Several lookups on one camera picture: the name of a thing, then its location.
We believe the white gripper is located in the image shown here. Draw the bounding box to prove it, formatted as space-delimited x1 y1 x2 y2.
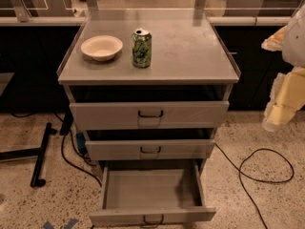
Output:
261 26 305 132

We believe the grey drawer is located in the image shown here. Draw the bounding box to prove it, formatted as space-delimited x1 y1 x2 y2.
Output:
86 139 214 160
90 164 215 227
70 101 229 131

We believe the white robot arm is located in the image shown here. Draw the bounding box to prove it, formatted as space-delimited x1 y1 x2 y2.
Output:
261 6 305 132

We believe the grey drawer cabinet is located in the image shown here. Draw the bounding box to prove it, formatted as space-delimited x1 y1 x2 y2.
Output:
56 9 242 177

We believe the green soda can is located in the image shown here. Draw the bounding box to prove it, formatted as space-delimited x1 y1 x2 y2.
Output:
132 29 152 68

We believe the white paper bowl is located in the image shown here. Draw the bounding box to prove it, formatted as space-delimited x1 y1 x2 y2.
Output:
81 35 123 62

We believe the black metal stand base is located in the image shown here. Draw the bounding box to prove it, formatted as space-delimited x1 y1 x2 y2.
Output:
0 122 57 188

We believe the blue tape cross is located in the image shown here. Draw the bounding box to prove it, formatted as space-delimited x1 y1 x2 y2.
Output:
43 219 80 229

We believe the black looped floor cable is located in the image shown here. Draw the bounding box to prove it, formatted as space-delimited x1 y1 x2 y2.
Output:
214 142 295 229

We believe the black cable left of cabinet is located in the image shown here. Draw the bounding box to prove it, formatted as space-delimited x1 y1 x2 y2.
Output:
52 112 103 188

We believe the glass barrier with rail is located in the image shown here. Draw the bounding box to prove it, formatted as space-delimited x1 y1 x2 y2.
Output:
0 0 305 26

